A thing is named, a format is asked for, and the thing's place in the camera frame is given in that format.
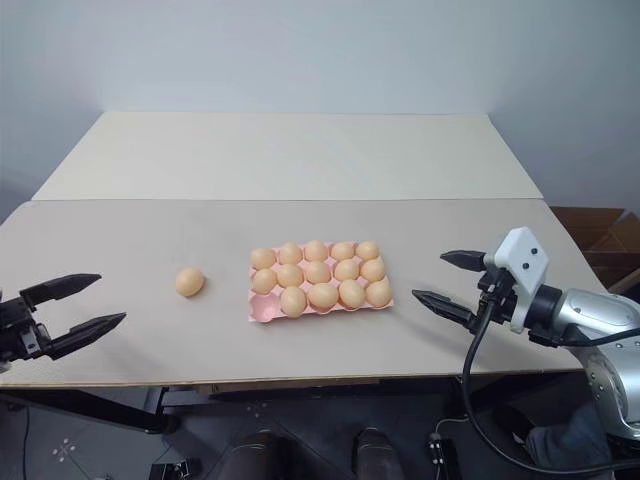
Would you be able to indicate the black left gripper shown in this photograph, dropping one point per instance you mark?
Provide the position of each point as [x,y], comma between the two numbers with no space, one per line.
[17,330]

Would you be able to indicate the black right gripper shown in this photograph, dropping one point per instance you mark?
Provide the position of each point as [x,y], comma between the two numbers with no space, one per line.
[497,300]

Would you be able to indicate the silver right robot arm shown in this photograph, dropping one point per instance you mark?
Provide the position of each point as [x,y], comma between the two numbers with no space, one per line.
[600,325]

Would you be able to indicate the loose beige egg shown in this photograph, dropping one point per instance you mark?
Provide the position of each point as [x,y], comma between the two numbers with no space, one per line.
[189,282]

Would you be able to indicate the pink egg tray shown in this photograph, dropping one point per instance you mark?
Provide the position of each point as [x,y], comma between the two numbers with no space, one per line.
[262,309]

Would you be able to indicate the brown cardboard box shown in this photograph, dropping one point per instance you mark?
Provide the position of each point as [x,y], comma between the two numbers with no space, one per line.
[595,235]

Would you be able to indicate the small black floor device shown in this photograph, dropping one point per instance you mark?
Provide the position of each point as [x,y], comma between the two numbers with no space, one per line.
[435,450]

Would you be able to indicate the dark rounded shape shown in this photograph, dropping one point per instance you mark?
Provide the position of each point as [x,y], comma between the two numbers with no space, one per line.
[262,457]
[376,452]

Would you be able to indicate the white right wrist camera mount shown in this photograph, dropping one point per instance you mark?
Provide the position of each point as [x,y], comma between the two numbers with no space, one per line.
[525,250]

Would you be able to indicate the black table frame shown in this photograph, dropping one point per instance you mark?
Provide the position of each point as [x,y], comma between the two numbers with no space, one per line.
[100,407]

